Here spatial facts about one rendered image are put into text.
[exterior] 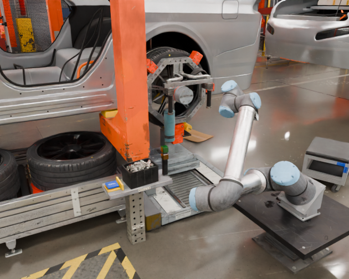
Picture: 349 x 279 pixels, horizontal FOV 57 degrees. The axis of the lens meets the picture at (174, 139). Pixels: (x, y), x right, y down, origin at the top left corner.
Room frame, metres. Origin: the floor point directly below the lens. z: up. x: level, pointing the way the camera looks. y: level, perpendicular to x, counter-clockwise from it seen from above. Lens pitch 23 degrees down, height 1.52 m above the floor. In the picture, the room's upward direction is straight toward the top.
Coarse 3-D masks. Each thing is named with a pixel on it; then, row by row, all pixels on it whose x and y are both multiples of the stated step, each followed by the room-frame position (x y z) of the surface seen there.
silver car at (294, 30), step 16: (288, 0) 5.65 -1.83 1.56; (304, 0) 5.80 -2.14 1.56; (272, 16) 5.24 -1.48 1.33; (288, 16) 4.90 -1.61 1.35; (304, 16) 4.65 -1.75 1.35; (320, 16) 4.53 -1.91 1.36; (336, 16) 4.69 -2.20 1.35; (272, 32) 4.95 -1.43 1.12; (288, 32) 4.63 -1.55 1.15; (304, 32) 4.40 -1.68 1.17; (320, 32) 4.22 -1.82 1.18; (336, 32) 4.10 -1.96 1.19; (272, 48) 4.93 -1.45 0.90; (288, 48) 4.60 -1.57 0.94; (304, 48) 4.36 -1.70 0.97; (320, 48) 4.19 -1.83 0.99; (336, 48) 4.07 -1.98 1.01; (320, 64) 4.22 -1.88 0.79; (336, 64) 4.09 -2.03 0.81
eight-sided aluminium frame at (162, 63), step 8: (184, 56) 2.67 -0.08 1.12; (160, 64) 2.51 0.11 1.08; (168, 64) 2.54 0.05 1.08; (192, 64) 2.63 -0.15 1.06; (160, 72) 2.50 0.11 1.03; (152, 80) 2.47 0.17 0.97; (200, 88) 2.72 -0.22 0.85; (200, 96) 2.71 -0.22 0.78; (200, 104) 2.69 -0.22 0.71; (152, 112) 2.47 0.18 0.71; (192, 112) 2.64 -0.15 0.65; (160, 120) 2.50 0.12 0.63; (176, 120) 2.57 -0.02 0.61; (184, 120) 2.61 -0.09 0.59
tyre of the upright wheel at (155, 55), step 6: (156, 48) 2.76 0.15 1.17; (162, 48) 2.73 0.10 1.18; (168, 48) 2.71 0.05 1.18; (174, 48) 2.78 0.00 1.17; (150, 54) 2.65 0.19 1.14; (156, 54) 2.59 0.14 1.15; (162, 54) 2.60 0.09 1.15; (168, 54) 2.63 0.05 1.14; (174, 54) 2.65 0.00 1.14; (180, 54) 2.68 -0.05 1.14; (186, 54) 2.70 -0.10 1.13; (156, 60) 2.58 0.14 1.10; (198, 66) 2.76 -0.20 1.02; (150, 114) 2.55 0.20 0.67; (150, 120) 2.55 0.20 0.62; (156, 120) 2.57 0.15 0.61; (162, 126) 2.61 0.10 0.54
